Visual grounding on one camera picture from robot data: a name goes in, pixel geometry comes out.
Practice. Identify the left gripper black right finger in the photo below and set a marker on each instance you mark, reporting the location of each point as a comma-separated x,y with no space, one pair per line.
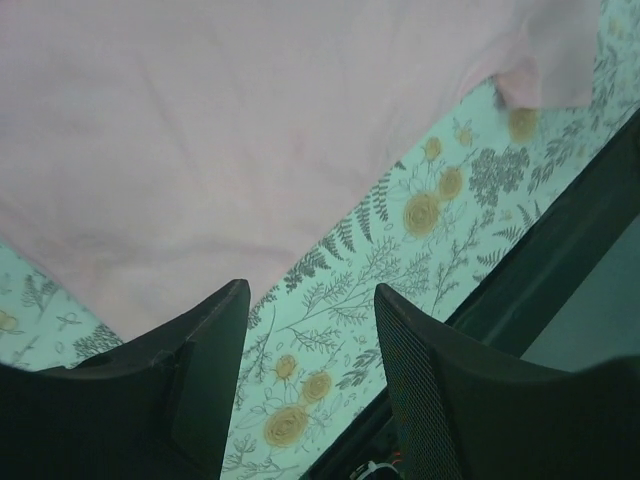
464,410

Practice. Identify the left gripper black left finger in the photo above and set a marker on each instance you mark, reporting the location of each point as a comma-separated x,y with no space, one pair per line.
156,407

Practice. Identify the pink t-shirt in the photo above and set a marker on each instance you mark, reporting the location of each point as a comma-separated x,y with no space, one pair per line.
152,151

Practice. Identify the floral patterned table mat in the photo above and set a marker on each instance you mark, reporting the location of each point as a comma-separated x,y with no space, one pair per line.
433,226

